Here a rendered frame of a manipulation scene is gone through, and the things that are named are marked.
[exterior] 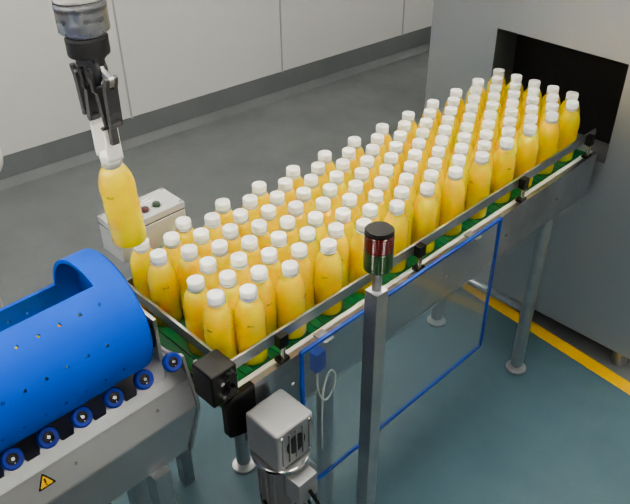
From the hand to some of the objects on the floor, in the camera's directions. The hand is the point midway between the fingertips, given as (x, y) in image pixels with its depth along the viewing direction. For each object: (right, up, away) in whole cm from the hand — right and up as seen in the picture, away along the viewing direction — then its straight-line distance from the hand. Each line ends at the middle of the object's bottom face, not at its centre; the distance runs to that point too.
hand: (106, 140), depth 140 cm
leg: (+1, -125, +78) cm, 148 cm away
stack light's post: (+54, -119, +86) cm, 156 cm away
